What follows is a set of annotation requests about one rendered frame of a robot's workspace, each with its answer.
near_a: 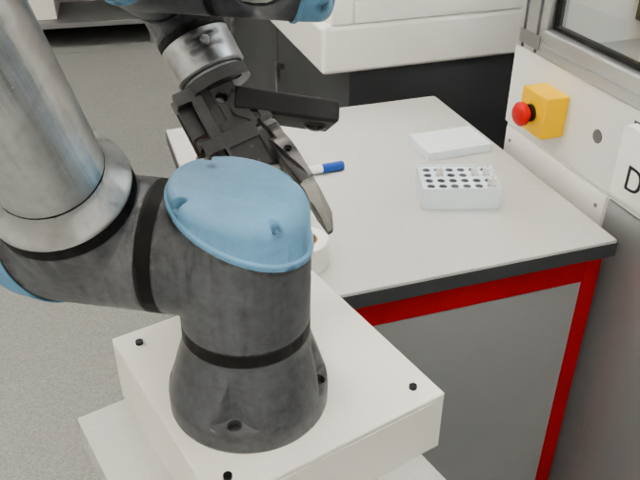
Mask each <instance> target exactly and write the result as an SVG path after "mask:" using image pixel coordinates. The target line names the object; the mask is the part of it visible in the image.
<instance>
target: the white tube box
mask: <svg viewBox="0 0 640 480"><path fill-rule="evenodd" d="M437 166H442V167H444V173H443V177H437V176H436V167H437ZM472 166H478V167H479V172H478V176H477V177H473V176H470V175H471V173H470V171H471V167H472ZM484 166H490V176H494V177H495V178H496V181H495V185H494V188H489V187H488V178H489V177H490V176H488V177H486V176H483V167H484ZM415 188H416V191H417V195H418V198H419V202H420V206H421V209H422V210H481V209H499V206H500V199H501V193H502V187H501V185H500V183H499V181H498V179H497V177H496V175H495V173H494V170H493V168H492V166H491V165H416V173H415Z"/></svg>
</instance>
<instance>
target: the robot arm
mask: <svg viewBox="0 0 640 480"><path fill-rule="evenodd" d="M104 1H106V2H108V3H110V4H112V5H114V6H118V7H119V8H121V9H123V10H125V11H127V12H129V13H131V14H132V15H134V16H136V17H138V18H139V19H141V20H143V21H144V23H145V24H146V26H147V28H148V30H149V32H150V35H151V37H152V39H153V41H154V43H155V45H156V46H157V48H158V49H159V51H160V53H161V55H162V57H163V59H164V61H165V63H166V65H167V67H168V69H169V71H170V73H171V75H172V77H173V79H174V81H175V83H176V85H177V87H178V89H180V90H181V91H179V92H177V93H175V94H173V95H172V103H171V104H170V105H171V107H172V109H173V111H174V113H175V115H176V117H177V119H178V120H179V122H180V124H181V126H182V128H183V130H184V132H185V134H186V135H187V137H188V139H189V141H190V143H191V145H192V147H193V149H194V151H195V153H196V160H192V161H190V162H188V163H186V164H184V165H182V166H180V167H179V168H178V169H176V170H175V171H174V172H173V173H172V174H171V176H170V178H164V177H154V176H145V175H137V174H135V173H134V171H133V169H132V167H131V165H130V161H129V159H128V157H127V156H126V154H125V153H124V152H123V151H122V149H121V148H120V147H119V146H118V145H117V144H116V143H115V142H114V141H112V140H111V139H109V138H108V137H107V136H105V135H103V134H101V133H98V132H95V131H92V129H91V127H90V124H89V122H88V120H87V118H86V116H85V114H84V112H83V111H82V109H81V107H80V105H79V103H78V101H77V99H76V97H75V95H74V93H73V91H72V89H71V87H70V84H69V82H68V80H67V78H66V76H65V74H64V72H63V71H62V69H61V67H60V65H59V63H58V61H57V59H56V57H55V55H54V53H53V51H52V49H51V47H50V44H49V41H48V39H47V37H46V35H45V33H44V32H43V30H42V28H41V26H40V24H39V22H38V20H37V18H36V16H35V14H34V12H33V10H32V8H31V6H30V3H29V1H28V0H0V284H1V285H2V286H3V287H5V288H6V289H8V290H10V291H12V292H14V293H17V294H20V295H24V296H29V297H31V298H33V299H36V300H39V301H43V302H50V303H62V302H71V303H79V304H87V305H94V306H102V307H111V308H118V309H126V310H141V311H148V312H155V313H163V314H171V315H178V316H180V322H181V331H182V338H181V341H180V344H179V348H178V351H177V354H176V357H175V361H174V364H173V367H172V369H171V372H170V380H169V393H170V407H171V411H172V414H173V417H174V419H175V421H176V423H177V424H178V426H179V427H180V428H181V430H182V431H183V432H184V433H185V434H186V435H187V436H189V437H190V438H191V439H193V440H194V441H196V442H197V443H199V444H201V445H203V446H205V447H208V448H210V449H213V450H219V451H223V452H228V453H239V454H250V453H259V452H265V451H270V450H276V449H279V448H282V447H284V446H286V445H288V444H290V443H292V442H294V441H296V440H297V439H299V438H301V437H302V436H303V435H305V434H306V433H307V432H308V431H310V430H311V429H312V428H313V427H314V425H315V424H316V423H317V422H318V420H319V419H320V417H321V416H322V414H323V412H324V409H325V407H326V404H327V399H328V374H327V368H326V365H325V362H324V360H323V357H322V355H321V352H320V350H319V349H318V346H317V344H316V341H315V339H314V336H313V334H312V331H311V329H310V286H311V256H312V253H313V248H314V238H313V233H312V230H311V223H310V211H312V213H313V214H314V216H315V218H316V220H317V221H318V223H319V224H320V225H321V226H322V228H323V229H324V230H325V232H326V233H327V234H331V233H332V232H333V222H332V211H331V209H330V206H329V204H328V202H327V200H326V198H325V196H324V194H323V192H322V191H321V189H320V187H319V186H318V184H317V182H316V180H315V179H314V177H313V176H312V172H311V170H310V168H309V166H308V165H307V163H306V162H305V160H304V158H303V157H302V155H301V153H300V152H299V150H298V149H297V148H296V147H295V145H294V144H293V142H292V141H291V140H290V138H289V137H288V136H287V135H286V134H285V133H284V131H283V130H282V128H281V127H280V126H283V127H291V128H298V129H304V130H311V131H327V130H328V129H330V128H331V127H332V126H333V125H334V124H336V123H337V122H338V121H339V111H340V104H339V102H338V101H336V100H329V99H323V98H320V97H310V96H304V95H298V94H291V93H284V92H278V91H272V90H260V89H254V88H247V87H240V86H241V85H242V84H243V83H245V82H246V81H247V80H248V79H249V77H250V72H249V70H248V68H247V66H246V64H245V62H243V58H244V56H243V54H242V53H241V51H240V49H239V48H238V46H237V44H236V42H235V40H234V38H233V36H232V34H231V32H230V30H229V28H228V26H227V24H226V22H225V20H224V18H223V17H235V18H249V19H264V20H278V21H289V23H291V24H296V23H297V22H323V21H325V20H327V19H328V18H329V17H330V15H331V13H332V11H333V7H334V3H335V0H104ZM217 99H220V100H222V101H223V102H224V103H219V102H218V101H217Z"/></svg>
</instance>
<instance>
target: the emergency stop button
mask: <svg viewBox="0 0 640 480"><path fill-rule="evenodd" d="M511 117H512V120H513V122H514V123H515V124H516V125H517V126H519V127H522V126H526V125H527V124H528V122H529V120H530V117H531V111H530V108H529V106H528V105H527V104H526V103H525V102H517V103H515V105H514V106H513V108H512V111H511Z"/></svg>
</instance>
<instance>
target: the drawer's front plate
mask: <svg viewBox="0 0 640 480"><path fill-rule="evenodd" d="M629 166H632V167H633V168H635V169H636V170H638V171H639V173H640V125H639V124H637V123H636V124H629V125H626V126H625V127H624V131H623V135H622V139H621V143H620V147H619V151H618V155H617V159H616V163H615V167H614V172H613V176H612V179H611V183H610V192H611V193H612V194H613V195H615V196H616V197H618V198H619V199H620V200H622V201H623V202H625V203H626V204H627V205H629V206H630V207H632V208H633V209H634V210H636V211H638V212H639V213H640V191H638V192H637V193H631V192H629V191H627V190H625V189H624V186H625V182H626V178H627V174H628V170H629ZM638 184H639V177H638V175H637V173H636V172H634V171H633V170H631V171H630V178H629V182H628V185H627V188H629V189H630V190H636V189H637V187H638Z"/></svg>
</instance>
